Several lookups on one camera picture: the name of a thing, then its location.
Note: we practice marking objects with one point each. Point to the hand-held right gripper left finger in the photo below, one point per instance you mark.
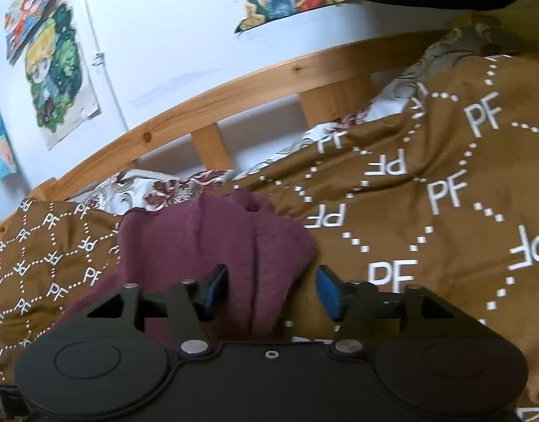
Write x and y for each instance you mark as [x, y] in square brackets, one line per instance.
[215, 290]

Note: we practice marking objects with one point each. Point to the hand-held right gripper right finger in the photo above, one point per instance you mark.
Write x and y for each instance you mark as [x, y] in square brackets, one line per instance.
[328, 292]

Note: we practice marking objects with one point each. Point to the maroon knit garment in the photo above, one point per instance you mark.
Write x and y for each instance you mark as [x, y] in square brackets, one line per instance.
[251, 250]

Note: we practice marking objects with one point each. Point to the brown printed blanket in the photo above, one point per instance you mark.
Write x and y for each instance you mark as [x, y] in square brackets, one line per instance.
[427, 228]

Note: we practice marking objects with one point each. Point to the wooden bed frame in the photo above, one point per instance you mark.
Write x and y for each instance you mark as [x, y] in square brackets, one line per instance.
[251, 88]

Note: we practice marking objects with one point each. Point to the white wall conduit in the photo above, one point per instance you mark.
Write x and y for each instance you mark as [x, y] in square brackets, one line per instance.
[100, 52]

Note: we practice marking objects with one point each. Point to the yellow-haired cartoon wall poster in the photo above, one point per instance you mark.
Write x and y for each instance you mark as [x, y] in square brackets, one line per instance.
[54, 74]

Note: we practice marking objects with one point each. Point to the red cartoon wall poster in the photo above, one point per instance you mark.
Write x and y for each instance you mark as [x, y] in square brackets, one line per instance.
[30, 13]

